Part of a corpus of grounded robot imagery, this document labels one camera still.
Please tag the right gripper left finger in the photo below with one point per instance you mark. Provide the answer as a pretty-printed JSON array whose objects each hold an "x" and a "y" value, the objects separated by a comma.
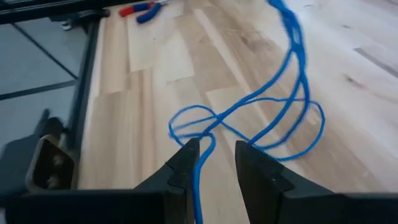
[{"x": 155, "y": 202}]

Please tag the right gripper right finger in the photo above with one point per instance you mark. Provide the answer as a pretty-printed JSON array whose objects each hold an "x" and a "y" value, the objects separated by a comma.
[{"x": 273, "y": 193}]

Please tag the dark metal bracket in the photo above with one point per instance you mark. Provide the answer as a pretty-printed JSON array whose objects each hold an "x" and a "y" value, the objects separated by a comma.
[{"x": 53, "y": 165}]

